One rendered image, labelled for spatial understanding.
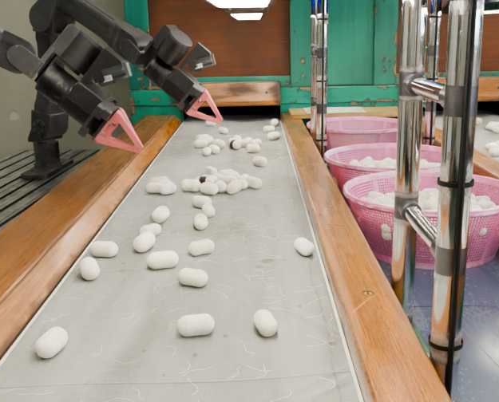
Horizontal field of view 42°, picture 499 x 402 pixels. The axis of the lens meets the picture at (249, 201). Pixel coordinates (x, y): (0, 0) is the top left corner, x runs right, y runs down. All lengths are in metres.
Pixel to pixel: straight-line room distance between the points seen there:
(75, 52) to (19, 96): 1.94
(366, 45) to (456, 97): 1.55
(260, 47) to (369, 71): 0.34
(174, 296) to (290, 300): 0.12
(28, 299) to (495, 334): 0.51
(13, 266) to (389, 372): 0.43
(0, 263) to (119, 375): 0.27
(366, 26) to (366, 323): 1.52
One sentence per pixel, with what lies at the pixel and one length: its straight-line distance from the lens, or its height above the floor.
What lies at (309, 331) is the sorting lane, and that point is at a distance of 0.61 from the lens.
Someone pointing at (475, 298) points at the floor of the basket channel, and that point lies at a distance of 0.88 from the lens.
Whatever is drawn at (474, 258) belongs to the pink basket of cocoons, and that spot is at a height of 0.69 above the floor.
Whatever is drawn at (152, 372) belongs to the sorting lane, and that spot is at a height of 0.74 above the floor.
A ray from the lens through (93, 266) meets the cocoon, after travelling 0.75.
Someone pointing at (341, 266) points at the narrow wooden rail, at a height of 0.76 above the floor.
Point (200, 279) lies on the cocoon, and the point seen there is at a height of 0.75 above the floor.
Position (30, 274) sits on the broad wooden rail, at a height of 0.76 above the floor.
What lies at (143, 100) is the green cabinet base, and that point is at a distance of 2.03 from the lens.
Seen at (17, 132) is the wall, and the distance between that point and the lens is 3.11.
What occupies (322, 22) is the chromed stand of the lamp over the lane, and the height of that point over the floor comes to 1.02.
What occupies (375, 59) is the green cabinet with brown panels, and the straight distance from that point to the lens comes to 2.02.
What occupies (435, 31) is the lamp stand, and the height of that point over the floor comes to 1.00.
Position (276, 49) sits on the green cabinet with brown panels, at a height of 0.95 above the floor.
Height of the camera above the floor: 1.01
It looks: 15 degrees down
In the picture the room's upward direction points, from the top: 1 degrees counter-clockwise
